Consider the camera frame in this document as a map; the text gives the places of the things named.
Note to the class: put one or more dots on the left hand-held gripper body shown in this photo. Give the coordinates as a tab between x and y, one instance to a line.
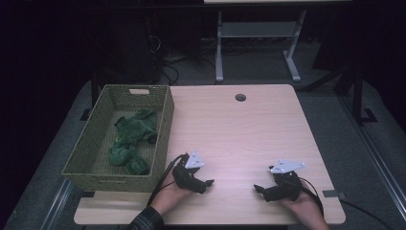
186	179

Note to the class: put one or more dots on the metal floor rail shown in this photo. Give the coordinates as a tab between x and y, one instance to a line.
56	204
376	159

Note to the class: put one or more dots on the person's left hand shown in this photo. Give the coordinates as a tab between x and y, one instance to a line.
169	196

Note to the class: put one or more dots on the person's right hand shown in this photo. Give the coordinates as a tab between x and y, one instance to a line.
301	206

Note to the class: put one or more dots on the black metal post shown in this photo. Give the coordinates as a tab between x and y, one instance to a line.
94	91

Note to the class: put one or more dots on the grey tape strip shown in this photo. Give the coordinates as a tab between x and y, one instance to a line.
332	193

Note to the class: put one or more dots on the green woven basket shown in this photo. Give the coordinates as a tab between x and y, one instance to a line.
95	159

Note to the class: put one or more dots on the black metal stand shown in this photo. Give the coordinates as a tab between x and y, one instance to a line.
357	96

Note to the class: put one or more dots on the green fleece garment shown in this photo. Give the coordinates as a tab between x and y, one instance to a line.
134	134

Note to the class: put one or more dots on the grey metal table frame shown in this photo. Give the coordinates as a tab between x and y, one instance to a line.
255	30

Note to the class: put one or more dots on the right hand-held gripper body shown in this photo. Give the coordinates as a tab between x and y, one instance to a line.
285	187

